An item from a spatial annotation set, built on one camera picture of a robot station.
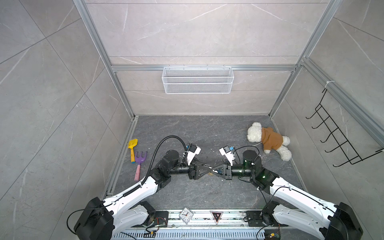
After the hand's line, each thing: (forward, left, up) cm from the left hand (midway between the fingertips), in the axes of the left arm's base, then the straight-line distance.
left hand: (208, 165), depth 69 cm
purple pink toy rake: (+15, +41, -21) cm, 49 cm away
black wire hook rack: (-5, -57, +13) cm, 58 cm away
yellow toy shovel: (+27, +49, -21) cm, 60 cm away
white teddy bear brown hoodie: (+23, -46, -15) cm, 54 cm away
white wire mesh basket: (+59, +2, +7) cm, 60 cm away
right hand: (-2, -1, -2) cm, 3 cm away
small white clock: (-17, +11, -20) cm, 28 cm away
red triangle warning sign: (-18, -4, -21) cm, 28 cm away
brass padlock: (-4, -1, -1) cm, 4 cm away
